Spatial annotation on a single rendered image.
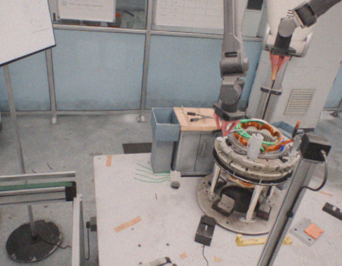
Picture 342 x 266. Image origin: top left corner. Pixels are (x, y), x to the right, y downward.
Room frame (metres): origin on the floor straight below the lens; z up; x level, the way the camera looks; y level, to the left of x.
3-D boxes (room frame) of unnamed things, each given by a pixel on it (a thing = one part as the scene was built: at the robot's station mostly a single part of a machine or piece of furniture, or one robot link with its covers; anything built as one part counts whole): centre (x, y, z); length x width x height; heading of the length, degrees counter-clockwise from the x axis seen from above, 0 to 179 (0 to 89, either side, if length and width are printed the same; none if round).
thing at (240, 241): (0.78, -0.41, 0.80); 0.22 x 0.04 x 0.03; 102
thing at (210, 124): (1.21, -0.12, 1.05); 0.20 x 0.19 x 0.02; 104
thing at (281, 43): (1.14, -0.38, 1.46); 0.10 x 0.07 x 0.07; 91
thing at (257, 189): (0.86, -0.36, 0.91); 0.02 x 0.02 x 0.21
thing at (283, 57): (1.14, -0.38, 1.39); 0.07 x 0.07 x 0.09; 1
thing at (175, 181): (1.07, -0.05, 0.80); 0.10 x 0.05 x 0.04; 2
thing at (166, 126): (1.18, 0.03, 0.92); 0.17 x 0.11 x 0.28; 14
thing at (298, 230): (0.86, -0.61, 0.79); 0.12 x 0.09 x 0.02; 133
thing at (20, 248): (1.24, 0.79, 0.01); 0.34 x 0.34 x 0.02
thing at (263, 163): (0.99, -0.34, 1.09); 0.32 x 0.32 x 0.01
